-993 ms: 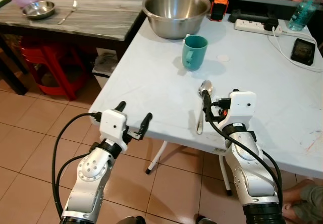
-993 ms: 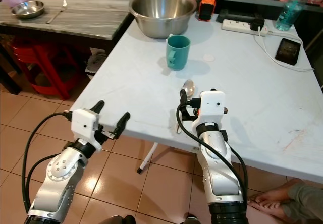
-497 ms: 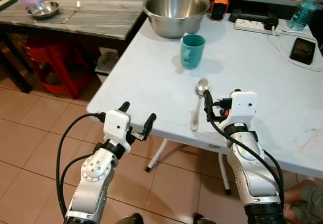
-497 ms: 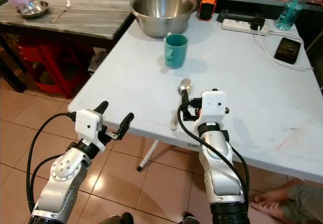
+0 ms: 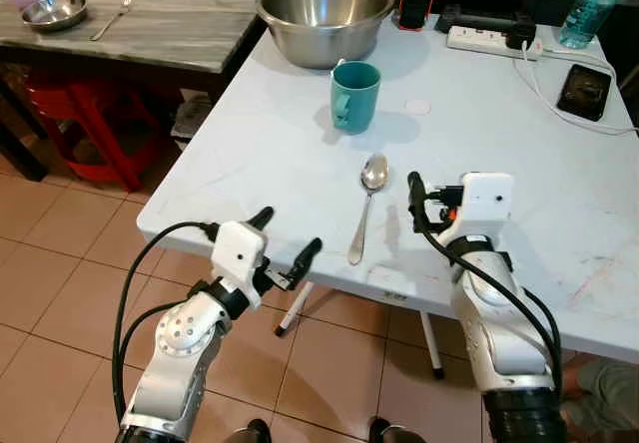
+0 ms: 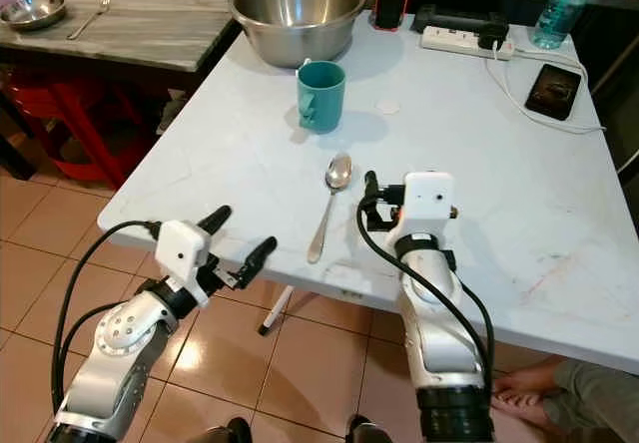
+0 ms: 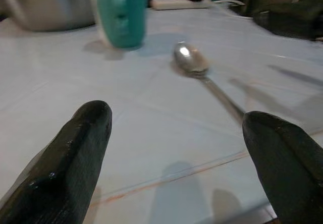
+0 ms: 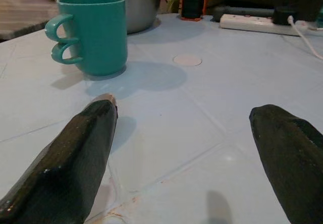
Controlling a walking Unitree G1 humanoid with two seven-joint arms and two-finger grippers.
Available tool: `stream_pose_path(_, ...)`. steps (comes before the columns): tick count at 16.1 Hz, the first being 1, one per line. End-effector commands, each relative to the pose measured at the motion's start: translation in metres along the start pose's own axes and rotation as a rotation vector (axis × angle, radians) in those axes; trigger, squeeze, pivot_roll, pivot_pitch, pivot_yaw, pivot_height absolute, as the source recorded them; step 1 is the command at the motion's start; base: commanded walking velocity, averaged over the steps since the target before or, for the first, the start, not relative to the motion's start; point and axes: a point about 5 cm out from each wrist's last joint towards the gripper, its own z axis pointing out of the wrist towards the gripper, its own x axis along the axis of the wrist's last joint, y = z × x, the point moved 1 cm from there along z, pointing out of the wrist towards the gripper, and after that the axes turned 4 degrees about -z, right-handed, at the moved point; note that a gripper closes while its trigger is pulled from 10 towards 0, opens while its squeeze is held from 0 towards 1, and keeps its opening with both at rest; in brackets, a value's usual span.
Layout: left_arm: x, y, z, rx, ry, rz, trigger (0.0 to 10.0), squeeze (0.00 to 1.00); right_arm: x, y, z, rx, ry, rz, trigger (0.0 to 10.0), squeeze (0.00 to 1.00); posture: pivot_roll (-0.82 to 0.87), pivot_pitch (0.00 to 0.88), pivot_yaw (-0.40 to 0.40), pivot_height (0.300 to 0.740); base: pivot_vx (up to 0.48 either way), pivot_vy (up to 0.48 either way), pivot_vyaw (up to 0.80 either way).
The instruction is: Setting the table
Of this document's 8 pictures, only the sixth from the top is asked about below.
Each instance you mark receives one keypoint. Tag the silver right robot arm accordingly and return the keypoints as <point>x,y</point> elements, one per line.
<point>444,333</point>

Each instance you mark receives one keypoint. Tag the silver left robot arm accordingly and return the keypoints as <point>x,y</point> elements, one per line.
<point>120,348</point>

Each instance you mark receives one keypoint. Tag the steel table spoon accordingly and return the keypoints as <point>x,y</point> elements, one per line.
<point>338,173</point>

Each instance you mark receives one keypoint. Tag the white table leg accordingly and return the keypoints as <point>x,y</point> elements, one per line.
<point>276,310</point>

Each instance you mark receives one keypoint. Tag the teal ceramic mug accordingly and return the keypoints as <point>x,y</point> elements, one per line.
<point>323,99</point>

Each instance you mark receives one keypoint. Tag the stack of papers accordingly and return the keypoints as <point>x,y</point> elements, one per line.
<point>168,114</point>

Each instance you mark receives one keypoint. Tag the black left robot foot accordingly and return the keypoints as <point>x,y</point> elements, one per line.
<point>222,431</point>

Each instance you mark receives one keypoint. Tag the black robot foot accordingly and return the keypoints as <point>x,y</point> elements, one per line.
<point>369,431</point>
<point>222,431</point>

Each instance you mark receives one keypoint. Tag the red plastic stool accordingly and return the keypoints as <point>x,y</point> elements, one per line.
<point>80,124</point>

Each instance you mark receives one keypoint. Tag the white power strip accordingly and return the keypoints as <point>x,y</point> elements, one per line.
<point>449,40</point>

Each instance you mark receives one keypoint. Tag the large steel mixing bowl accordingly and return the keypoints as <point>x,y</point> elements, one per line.
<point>298,34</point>

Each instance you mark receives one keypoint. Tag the orange and black device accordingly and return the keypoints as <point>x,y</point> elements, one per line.
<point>391,4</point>

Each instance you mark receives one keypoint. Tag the black smartphone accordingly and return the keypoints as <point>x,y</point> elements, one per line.
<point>553,91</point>

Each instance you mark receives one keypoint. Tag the black plug adapter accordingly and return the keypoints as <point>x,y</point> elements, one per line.
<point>493,35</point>

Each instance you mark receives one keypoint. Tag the black right robot foot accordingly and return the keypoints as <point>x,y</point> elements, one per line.
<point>369,431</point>

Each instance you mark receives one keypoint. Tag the grey wooden side table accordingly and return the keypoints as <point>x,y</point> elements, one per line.
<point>150,24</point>

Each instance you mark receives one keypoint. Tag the steel fork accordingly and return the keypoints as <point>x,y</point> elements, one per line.
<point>88,19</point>

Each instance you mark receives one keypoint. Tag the person's leg and foot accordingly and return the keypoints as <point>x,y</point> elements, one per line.
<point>559,393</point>

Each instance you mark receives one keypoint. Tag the teal plastic water bottle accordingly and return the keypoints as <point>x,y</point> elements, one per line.
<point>557,16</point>

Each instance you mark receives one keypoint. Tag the small steel bowl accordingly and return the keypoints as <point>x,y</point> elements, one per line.
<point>35,11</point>

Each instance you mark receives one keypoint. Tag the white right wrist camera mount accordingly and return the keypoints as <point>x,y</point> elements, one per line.
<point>429,204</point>

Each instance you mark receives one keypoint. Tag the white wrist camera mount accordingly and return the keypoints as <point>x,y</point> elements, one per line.
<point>182,248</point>
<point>429,204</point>

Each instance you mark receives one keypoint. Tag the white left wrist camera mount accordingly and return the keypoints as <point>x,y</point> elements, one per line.
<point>182,248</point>

